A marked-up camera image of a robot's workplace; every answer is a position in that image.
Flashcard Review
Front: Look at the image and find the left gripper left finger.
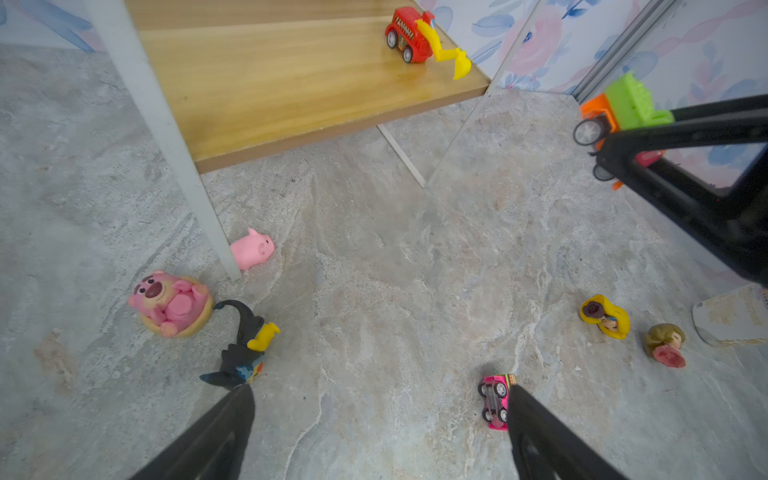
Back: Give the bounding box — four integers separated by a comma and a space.
133, 384, 256, 479

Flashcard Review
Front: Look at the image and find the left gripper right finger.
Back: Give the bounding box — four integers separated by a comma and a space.
508, 385, 624, 479

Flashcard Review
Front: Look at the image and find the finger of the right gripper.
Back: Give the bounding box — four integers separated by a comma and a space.
671, 94, 768, 122
596, 108, 767, 282

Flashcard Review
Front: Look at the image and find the pink toy car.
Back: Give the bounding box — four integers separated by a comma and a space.
478, 374, 517, 431

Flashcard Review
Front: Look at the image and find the green orange toy truck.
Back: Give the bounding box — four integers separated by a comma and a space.
572, 72, 675, 157

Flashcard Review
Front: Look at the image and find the red yellow toy excavator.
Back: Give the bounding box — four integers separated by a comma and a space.
385, 7, 472, 80

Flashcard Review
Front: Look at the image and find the orange lid plastic cup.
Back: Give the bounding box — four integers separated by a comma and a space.
692, 284, 767, 347

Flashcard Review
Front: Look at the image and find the black yellow shark toy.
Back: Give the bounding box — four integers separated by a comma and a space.
199, 300, 281, 391

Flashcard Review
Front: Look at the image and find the olive hair doll head toy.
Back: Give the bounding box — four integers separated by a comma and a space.
643, 323, 687, 369

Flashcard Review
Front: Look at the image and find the yellow figure toy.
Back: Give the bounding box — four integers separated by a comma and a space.
579, 295, 631, 340

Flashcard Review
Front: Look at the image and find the pink bear donut toy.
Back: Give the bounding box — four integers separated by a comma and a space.
128, 270, 214, 338

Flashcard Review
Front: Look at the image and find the pink pig toy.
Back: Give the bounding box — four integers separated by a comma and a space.
230, 228, 276, 271

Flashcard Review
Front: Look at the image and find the white frame wooden two-tier shelf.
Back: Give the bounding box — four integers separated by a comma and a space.
83, 0, 492, 283

